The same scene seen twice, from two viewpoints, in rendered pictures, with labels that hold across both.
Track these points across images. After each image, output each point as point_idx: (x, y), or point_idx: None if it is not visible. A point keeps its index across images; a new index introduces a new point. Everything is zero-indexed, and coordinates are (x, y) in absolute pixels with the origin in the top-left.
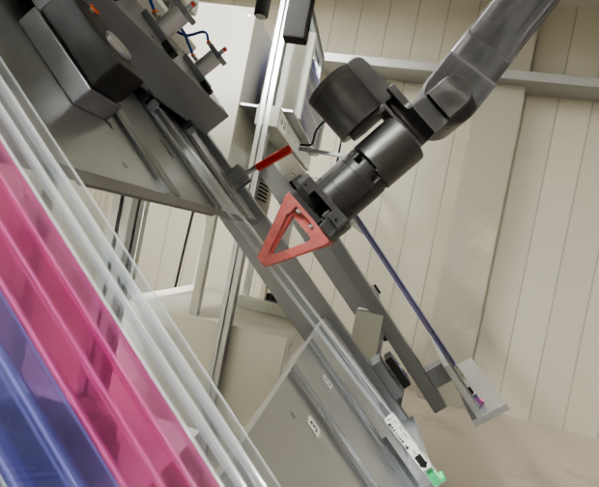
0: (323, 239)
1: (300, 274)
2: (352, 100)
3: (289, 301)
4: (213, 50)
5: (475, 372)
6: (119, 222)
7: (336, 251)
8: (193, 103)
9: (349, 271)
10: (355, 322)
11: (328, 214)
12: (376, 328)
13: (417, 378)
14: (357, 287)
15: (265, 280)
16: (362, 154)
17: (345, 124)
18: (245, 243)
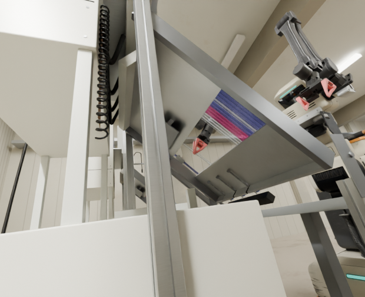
0: (206, 144)
1: (186, 168)
2: (201, 121)
3: (186, 175)
4: None
5: None
6: (129, 168)
7: (176, 174)
8: None
9: (181, 178)
10: (188, 191)
11: (207, 138)
12: (193, 191)
13: (208, 201)
14: (185, 182)
15: (178, 171)
16: (205, 130)
17: (201, 125)
18: (171, 164)
